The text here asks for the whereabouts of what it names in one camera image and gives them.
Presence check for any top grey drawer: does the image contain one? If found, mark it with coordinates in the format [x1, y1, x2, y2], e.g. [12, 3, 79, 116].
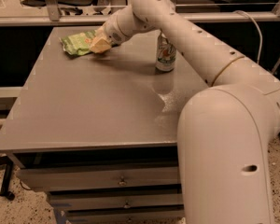
[17, 165, 180, 191]

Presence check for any metal railing frame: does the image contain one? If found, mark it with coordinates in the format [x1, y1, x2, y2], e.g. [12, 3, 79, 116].
[0, 0, 280, 27]

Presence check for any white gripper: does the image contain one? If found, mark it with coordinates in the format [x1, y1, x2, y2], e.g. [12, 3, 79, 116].
[90, 16, 130, 53]

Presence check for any white cable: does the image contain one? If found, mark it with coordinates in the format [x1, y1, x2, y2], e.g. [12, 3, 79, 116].
[234, 10, 264, 64]

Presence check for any grey drawer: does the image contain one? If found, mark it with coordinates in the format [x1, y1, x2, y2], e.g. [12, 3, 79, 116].
[49, 189, 183, 211]
[17, 165, 180, 191]
[66, 205, 184, 224]

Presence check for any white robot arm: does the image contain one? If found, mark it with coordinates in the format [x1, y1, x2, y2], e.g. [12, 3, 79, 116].
[101, 0, 280, 224]

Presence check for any middle grey drawer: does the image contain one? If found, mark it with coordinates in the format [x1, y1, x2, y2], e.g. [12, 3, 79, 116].
[49, 189, 183, 211]

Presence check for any bottom grey drawer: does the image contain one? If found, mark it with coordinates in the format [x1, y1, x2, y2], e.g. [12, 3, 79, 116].
[66, 205, 184, 224]

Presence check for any green jalapeno chip bag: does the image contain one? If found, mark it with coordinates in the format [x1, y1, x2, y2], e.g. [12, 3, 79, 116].
[60, 30, 95, 56]

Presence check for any grey drawer cabinet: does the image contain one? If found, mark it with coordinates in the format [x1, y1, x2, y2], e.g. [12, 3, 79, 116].
[0, 23, 216, 224]

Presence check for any black caster leg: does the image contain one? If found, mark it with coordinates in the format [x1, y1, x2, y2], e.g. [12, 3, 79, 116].
[0, 156, 15, 201]

